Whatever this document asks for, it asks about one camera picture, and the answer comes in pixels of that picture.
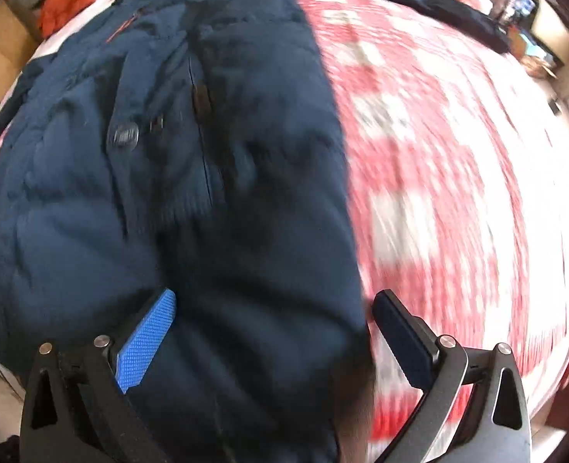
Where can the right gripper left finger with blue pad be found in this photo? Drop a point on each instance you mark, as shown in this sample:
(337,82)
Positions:
(76,407)

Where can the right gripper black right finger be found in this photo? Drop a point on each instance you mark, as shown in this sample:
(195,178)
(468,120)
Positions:
(494,426)

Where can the navy blue padded jacket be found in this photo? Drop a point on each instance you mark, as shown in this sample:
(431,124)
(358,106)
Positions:
(194,145)

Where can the red white checkered mat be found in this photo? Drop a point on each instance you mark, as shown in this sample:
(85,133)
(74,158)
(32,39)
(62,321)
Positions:
(458,195)

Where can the cluttered bags pile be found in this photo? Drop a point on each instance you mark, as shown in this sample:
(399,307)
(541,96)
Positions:
(538,35)

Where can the pastel plaid bed sheet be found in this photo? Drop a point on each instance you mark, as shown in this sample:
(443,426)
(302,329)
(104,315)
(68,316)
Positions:
(72,24)

